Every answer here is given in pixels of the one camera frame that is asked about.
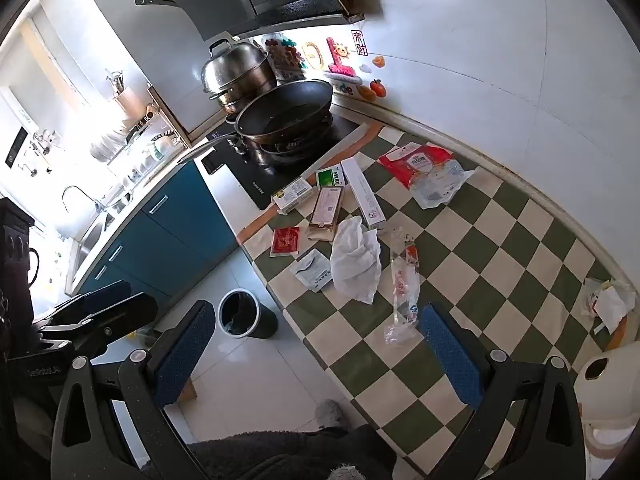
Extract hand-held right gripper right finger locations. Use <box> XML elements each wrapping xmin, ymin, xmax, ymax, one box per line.
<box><xmin>419</xmin><ymin>302</ymin><xmax>587</xmax><ymax>480</ymax></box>

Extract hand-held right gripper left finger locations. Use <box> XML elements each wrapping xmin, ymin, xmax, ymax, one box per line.
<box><xmin>56</xmin><ymin>300</ymin><xmax>217</xmax><ymax>480</ymax></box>

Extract green checkered tablecloth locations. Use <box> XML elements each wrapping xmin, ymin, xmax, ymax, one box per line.
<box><xmin>237</xmin><ymin>122</ymin><xmax>632</xmax><ymax>479</ymax></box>

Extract wooden knife block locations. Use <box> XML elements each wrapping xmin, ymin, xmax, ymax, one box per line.
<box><xmin>105</xmin><ymin>70</ymin><xmax>152</xmax><ymax>122</ymax></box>

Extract cardboard box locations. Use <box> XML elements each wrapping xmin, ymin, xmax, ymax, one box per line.
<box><xmin>172</xmin><ymin>380</ymin><xmax>200</xmax><ymax>404</ymax></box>

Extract cream box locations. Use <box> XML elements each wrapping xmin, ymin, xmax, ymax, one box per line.
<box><xmin>270</xmin><ymin>176</ymin><xmax>315</xmax><ymax>216</ymax></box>

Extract dish rack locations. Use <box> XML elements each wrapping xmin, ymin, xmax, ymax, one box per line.
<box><xmin>90</xmin><ymin>110</ymin><xmax>187</xmax><ymax>187</ymax></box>

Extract clear plastic wrapper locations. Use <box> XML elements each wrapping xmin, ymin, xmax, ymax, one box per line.
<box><xmin>383</xmin><ymin>227</ymin><xmax>421</xmax><ymax>345</ymax></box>

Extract round grey waste bin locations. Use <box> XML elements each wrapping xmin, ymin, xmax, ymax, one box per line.
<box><xmin>218</xmin><ymin>288</ymin><xmax>279</xmax><ymax>337</ymax></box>

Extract black wall device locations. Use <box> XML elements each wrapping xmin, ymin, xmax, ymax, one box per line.
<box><xmin>4</xmin><ymin>126</ymin><xmax>29</xmax><ymax>169</ymax></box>

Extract round wooden board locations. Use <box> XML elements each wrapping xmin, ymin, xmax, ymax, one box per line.
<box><xmin>607</xmin><ymin>317</ymin><xmax>632</xmax><ymax>352</ymax></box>

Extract silver sachet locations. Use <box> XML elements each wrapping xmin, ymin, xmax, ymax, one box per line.
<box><xmin>290</xmin><ymin>248</ymin><xmax>334</xmax><ymax>294</ymax></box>

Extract black wok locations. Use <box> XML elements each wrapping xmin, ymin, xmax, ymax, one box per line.
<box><xmin>176</xmin><ymin>79</ymin><xmax>335</xmax><ymax>165</ymax></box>

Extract small green box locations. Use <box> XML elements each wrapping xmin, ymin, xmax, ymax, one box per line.
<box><xmin>314</xmin><ymin>165</ymin><xmax>349</xmax><ymax>190</ymax></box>

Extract blue three-door cabinet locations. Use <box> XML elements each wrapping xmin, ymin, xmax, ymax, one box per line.
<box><xmin>74</xmin><ymin>160</ymin><xmax>236</xmax><ymax>311</ymax></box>

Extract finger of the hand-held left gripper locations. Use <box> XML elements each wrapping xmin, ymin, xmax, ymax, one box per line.
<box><xmin>47</xmin><ymin>280</ymin><xmax>134</xmax><ymax>322</ymax></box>
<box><xmin>37</xmin><ymin>292</ymin><xmax>160</xmax><ymax>361</ymax></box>

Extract brown pink box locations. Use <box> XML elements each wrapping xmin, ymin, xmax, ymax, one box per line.
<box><xmin>305</xmin><ymin>185</ymin><xmax>346</xmax><ymax>244</ymax></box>

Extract person's dark trousers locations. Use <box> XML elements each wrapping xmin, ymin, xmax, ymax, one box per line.
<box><xmin>142</xmin><ymin>422</ymin><xmax>398</xmax><ymax>480</ymax></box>

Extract group of colourful wall stickers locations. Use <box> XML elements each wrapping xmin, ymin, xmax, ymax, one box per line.
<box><xmin>261</xmin><ymin>27</ymin><xmax>389</xmax><ymax>102</ymax></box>

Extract chrome faucet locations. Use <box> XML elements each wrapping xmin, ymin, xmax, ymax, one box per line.
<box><xmin>62</xmin><ymin>185</ymin><xmax>102</xmax><ymax>212</ymax></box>

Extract steel sink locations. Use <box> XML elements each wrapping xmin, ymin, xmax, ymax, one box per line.
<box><xmin>69</xmin><ymin>204</ymin><xmax>137</xmax><ymax>282</ymax></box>

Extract red wet wipes packet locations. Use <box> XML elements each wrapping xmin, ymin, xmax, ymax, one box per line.
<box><xmin>377</xmin><ymin>142</ymin><xmax>476</xmax><ymax>210</ymax></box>

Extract steel steamer pot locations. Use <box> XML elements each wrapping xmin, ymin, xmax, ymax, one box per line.
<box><xmin>200</xmin><ymin>38</ymin><xmax>279</xmax><ymax>112</ymax></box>

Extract black range hood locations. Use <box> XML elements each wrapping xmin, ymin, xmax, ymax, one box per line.
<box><xmin>127</xmin><ymin>0</ymin><xmax>366</xmax><ymax>42</ymax></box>

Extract black glass gas stove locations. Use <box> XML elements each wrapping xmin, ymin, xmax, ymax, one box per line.
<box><xmin>197</xmin><ymin>114</ymin><xmax>362</xmax><ymax>211</ymax></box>

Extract long white box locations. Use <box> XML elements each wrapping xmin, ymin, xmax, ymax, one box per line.
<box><xmin>340</xmin><ymin>156</ymin><xmax>387</xmax><ymax>231</ymax></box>

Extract blue drawer cabinet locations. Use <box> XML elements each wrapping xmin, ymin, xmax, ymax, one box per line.
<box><xmin>199</xmin><ymin>164</ymin><xmax>243</xmax><ymax>261</ymax></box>

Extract grey shoe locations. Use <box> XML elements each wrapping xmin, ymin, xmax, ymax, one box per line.
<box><xmin>314</xmin><ymin>399</ymin><xmax>347</xmax><ymax>429</ymax></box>

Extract white plastic appliance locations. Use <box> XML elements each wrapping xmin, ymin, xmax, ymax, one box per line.
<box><xmin>572</xmin><ymin>342</ymin><xmax>640</xmax><ymax>480</ymax></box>

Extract crumpled white paper wrapper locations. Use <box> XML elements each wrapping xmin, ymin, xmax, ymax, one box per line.
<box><xmin>582</xmin><ymin>277</ymin><xmax>636</xmax><ymax>336</ymax></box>

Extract red sachet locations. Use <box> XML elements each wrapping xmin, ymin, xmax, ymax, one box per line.
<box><xmin>269</xmin><ymin>226</ymin><xmax>301</xmax><ymax>258</ymax></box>

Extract white tissue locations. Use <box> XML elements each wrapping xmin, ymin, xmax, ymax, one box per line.
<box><xmin>329</xmin><ymin>216</ymin><xmax>382</xmax><ymax>305</ymax></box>

